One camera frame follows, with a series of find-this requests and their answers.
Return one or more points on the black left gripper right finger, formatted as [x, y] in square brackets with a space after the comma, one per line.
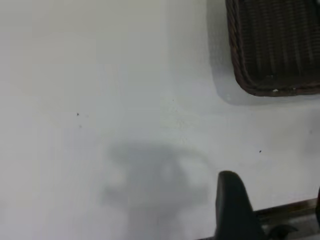
[318, 205]

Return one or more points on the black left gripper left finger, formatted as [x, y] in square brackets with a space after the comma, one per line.
[232, 207]

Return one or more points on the dark brown wicker basket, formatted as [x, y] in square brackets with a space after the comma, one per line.
[275, 45]

